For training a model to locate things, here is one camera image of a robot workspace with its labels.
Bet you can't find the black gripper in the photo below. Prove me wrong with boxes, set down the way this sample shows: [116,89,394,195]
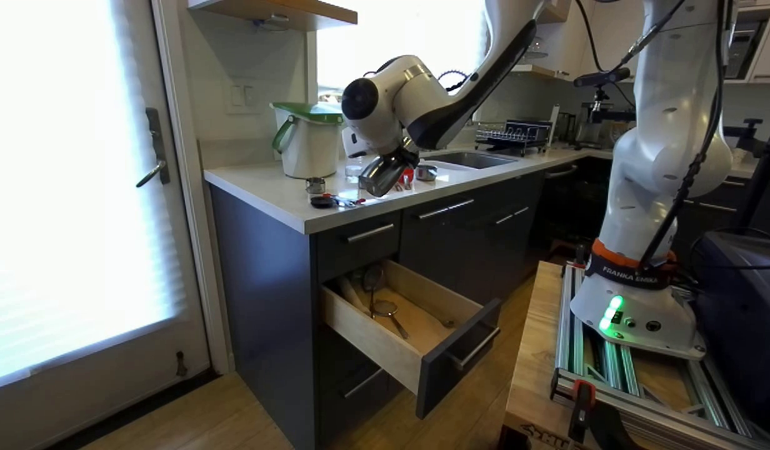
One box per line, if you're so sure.
[356,148,416,196]

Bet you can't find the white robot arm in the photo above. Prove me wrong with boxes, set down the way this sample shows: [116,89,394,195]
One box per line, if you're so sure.
[340,0,734,360]

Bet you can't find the open wooden drawer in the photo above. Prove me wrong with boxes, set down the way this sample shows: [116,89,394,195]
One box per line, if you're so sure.
[321,260,500,418]

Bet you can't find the large red measuring cup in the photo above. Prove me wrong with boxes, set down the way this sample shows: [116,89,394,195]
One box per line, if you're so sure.
[396,166,415,186]

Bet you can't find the large steel measuring cup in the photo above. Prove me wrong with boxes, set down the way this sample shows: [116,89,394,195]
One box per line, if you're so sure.
[415,164,438,181]

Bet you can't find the kitchen sink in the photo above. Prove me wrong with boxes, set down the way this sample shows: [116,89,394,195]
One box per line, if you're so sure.
[424,150,518,169]

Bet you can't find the black round lid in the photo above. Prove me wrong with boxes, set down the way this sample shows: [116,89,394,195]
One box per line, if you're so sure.
[309,195,336,210]

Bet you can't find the white bin green lid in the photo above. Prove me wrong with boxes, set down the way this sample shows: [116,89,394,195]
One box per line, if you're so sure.
[273,101,345,180]

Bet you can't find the metal strainer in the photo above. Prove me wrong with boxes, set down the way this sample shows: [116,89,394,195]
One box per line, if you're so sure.
[371,300,406,340]

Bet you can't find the dark kitchen cabinet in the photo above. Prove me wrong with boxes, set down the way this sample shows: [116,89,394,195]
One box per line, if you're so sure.
[205,154,580,450]

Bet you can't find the white glass door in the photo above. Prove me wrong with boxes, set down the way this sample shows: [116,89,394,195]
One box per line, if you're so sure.
[0,0,209,450]

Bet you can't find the wooden wall shelf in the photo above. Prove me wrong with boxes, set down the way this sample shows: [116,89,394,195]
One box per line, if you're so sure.
[188,0,356,29]

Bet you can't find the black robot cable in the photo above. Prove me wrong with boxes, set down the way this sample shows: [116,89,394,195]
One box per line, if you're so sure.
[573,0,733,270]

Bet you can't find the black door handle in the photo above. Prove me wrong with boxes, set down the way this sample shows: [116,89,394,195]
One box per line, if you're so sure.
[135,106,169,186]

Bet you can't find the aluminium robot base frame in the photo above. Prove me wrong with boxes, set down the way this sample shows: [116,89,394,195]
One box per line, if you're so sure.
[550,261,770,450]

